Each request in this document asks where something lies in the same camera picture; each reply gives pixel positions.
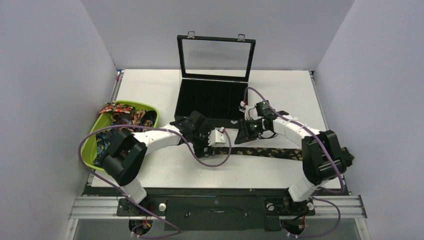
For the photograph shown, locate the blue floral tie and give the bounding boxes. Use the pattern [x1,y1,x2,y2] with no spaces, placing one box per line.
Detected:
[93,130,114,168]

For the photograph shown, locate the black gold floral tie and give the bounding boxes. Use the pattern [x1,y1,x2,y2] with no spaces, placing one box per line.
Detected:
[211,146,355,163]

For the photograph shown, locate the purple cable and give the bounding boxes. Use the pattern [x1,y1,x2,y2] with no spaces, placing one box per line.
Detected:
[78,124,233,240]
[243,86,346,239]

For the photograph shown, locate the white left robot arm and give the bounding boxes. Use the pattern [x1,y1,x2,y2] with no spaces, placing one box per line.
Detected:
[99,111,218,215]

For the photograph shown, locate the black display case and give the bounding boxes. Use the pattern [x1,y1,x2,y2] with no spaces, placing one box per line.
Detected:
[174,31,256,129]

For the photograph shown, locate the aluminium rail frame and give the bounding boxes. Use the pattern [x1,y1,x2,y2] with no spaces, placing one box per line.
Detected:
[69,195,367,220]

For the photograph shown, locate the brown paisley tie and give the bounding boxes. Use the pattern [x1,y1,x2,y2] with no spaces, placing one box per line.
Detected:
[132,109,157,127]

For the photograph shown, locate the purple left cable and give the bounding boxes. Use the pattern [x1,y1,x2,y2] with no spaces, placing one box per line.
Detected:
[78,124,233,240]

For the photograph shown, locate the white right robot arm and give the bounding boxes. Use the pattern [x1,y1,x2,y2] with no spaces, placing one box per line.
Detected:
[234,101,353,214]

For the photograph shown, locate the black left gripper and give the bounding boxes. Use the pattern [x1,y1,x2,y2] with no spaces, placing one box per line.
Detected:
[190,125,216,158]

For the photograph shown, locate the green plastic bin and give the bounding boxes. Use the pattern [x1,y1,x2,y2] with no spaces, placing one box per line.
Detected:
[81,100,159,170]

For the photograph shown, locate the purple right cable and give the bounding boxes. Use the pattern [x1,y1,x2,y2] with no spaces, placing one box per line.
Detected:
[243,86,346,239]

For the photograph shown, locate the red floral tie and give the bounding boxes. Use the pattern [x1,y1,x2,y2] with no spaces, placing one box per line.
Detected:
[99,102,136,122]

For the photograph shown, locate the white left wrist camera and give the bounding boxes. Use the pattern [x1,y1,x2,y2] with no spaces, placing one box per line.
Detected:
[208,127,227,146]

